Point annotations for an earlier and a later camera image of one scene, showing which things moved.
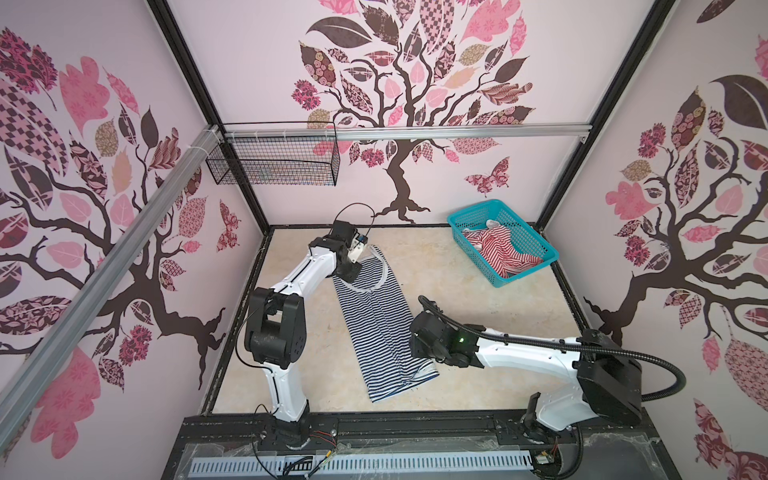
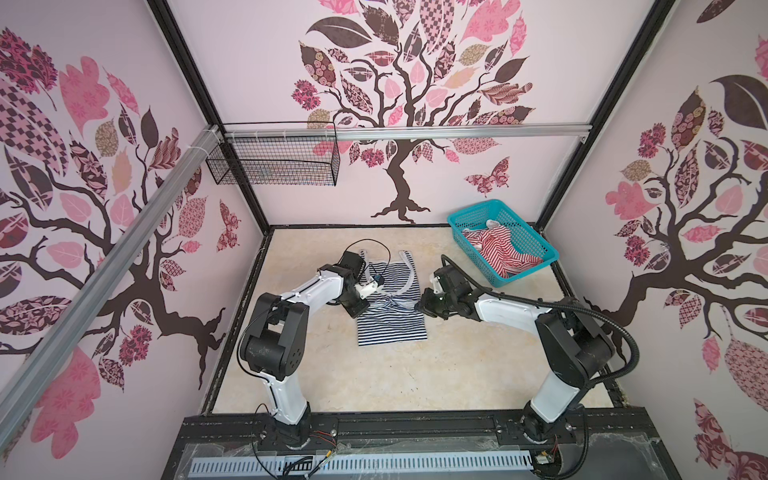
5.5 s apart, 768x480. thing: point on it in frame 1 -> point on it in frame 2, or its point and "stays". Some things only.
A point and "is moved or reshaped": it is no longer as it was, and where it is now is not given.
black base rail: x=492 y=428 stays
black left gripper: x=351 y=273 -> x=363 y=304
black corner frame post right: x=650 y=28 stays
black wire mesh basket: x=276 y=153 stays
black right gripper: x=414 y=343 -> x=425 y=303
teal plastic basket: x=504 y=247 stays
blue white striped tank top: x=379 y=327 is moved or reshaped
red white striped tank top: x=496 y=244 stays
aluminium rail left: x=43 y=364 stays
